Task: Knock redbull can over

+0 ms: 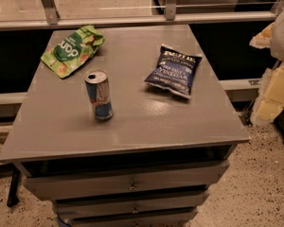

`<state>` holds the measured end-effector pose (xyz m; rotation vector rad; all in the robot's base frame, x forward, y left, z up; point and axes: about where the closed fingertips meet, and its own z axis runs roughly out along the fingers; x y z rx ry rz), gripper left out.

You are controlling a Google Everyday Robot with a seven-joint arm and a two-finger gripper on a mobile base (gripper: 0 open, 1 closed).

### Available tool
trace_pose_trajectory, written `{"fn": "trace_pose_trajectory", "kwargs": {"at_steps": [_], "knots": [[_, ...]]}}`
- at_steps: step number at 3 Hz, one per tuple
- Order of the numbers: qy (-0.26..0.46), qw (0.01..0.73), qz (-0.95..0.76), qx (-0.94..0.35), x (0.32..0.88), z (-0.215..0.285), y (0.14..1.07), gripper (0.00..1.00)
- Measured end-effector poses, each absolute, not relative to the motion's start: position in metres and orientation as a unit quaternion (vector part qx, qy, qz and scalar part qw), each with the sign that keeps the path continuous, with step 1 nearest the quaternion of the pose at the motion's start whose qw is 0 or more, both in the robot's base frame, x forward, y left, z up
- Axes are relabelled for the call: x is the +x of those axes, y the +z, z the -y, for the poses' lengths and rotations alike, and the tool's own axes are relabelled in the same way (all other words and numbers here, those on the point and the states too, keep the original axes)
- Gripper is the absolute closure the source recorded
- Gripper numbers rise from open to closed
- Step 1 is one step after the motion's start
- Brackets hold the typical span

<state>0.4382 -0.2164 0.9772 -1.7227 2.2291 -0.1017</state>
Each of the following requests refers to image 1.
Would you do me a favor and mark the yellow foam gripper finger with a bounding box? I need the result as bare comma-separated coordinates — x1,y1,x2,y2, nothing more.
249,23,275,49
250,62,284,126

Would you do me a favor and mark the red bull can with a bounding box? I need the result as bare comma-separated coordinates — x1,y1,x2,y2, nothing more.
84,68,114,121

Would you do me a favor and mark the blue kettle chips bag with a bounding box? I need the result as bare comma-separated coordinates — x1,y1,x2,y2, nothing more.
145,44,202,99

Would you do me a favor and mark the middle grey drawer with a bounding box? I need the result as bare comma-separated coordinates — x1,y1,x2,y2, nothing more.
53,191,209,218

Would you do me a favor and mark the grey drawer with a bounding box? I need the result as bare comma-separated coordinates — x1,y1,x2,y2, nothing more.
53,191,209,218
64,208,196,227
24,160,229,201

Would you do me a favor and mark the grey drawer cabinet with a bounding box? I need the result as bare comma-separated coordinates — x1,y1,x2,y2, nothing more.
0,24,251,227

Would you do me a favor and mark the bottom grey drawer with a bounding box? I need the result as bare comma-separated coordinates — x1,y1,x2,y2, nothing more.
64,208,196,227

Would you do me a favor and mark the green snack bag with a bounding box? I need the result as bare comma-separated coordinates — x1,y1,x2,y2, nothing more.
41,26,105,79

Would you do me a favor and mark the top grey drawer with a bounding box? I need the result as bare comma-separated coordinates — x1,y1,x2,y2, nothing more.
24,160,229,201

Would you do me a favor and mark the black stand leg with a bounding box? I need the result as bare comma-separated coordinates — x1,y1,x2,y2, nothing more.
7,168,21,207

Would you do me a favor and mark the metal railing frame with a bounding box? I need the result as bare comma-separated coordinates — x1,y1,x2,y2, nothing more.
0,0,284,30

